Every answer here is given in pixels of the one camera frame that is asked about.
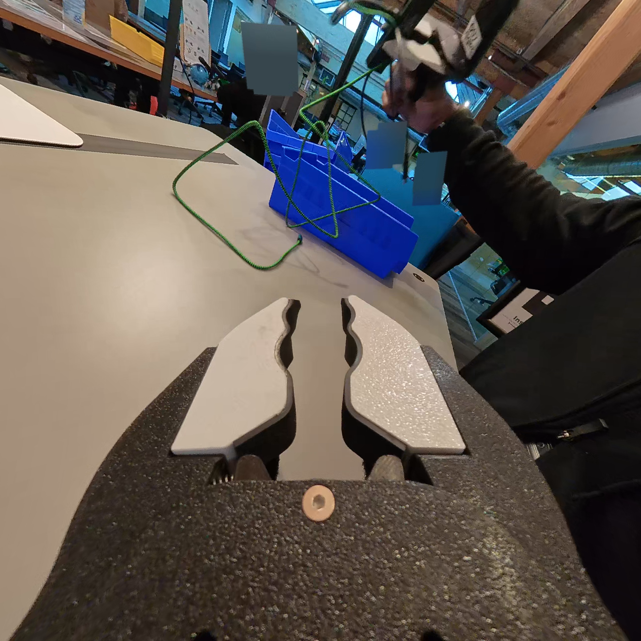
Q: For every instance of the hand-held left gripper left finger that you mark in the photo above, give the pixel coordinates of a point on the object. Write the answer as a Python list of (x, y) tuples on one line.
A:
[(240, 380)]

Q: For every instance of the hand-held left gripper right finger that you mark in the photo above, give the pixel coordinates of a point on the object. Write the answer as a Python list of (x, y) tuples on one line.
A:
[(400, 380)]

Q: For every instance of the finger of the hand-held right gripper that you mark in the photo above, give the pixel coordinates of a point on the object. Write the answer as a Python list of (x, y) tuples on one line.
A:
[(345, 12)]

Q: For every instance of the blue plastic bin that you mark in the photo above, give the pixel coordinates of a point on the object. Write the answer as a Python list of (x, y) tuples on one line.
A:
[(280, 135), (350, 220)]

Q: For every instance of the person's right forearm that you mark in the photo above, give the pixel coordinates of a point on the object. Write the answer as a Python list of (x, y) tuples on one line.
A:
[(526, 210)]

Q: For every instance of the grey desk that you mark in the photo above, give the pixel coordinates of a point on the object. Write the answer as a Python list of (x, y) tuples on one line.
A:
[(100, 280)]

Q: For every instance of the person's right hand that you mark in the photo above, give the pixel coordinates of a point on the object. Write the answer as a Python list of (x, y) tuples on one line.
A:
[(425, 117)]

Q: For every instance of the black boom stand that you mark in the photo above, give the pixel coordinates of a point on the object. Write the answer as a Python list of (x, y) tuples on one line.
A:
[(350, 60)]

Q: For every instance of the wooden beam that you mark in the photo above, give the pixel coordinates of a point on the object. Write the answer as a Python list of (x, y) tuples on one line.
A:
[(576, 85)]

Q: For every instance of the black white floor sign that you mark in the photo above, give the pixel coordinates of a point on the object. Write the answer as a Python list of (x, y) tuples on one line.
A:
[(521, 310)]

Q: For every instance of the blue partition panel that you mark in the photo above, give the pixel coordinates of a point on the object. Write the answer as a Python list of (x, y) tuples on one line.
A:
[(430, 235)]

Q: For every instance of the white paper sign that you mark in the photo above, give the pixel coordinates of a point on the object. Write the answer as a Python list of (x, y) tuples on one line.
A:
[(195, 30)]

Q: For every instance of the person's black jacket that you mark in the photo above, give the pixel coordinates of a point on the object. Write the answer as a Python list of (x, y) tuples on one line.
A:
[(576, 375)]

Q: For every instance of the yellow bin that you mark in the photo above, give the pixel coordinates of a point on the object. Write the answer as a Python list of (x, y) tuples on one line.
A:
[(135, 40)]

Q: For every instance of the black post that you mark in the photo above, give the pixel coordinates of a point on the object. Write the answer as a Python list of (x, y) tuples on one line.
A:
[(170, 60)]

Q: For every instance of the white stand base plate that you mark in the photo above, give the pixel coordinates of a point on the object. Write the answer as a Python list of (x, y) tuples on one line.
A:
[(30, 120)]

